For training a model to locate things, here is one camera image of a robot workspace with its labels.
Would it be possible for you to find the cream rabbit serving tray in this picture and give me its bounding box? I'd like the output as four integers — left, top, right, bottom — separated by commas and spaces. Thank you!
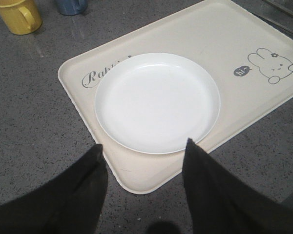
58, 0, 293, 195

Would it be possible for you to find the yellow mug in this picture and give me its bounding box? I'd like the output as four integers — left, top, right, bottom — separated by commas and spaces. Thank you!
0, 0, 42, 35

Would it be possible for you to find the blue mug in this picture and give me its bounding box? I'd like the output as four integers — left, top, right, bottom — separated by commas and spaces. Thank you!
54, 0, 88, 16

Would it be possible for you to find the white round plate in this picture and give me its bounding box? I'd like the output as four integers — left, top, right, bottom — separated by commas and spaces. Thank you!
95, 53, 221, 155

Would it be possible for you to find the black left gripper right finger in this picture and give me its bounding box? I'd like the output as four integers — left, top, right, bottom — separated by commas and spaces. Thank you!
182, 139, 293, 234

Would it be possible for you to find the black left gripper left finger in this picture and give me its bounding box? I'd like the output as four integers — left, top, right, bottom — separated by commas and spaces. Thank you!
0, 144, 108, 234

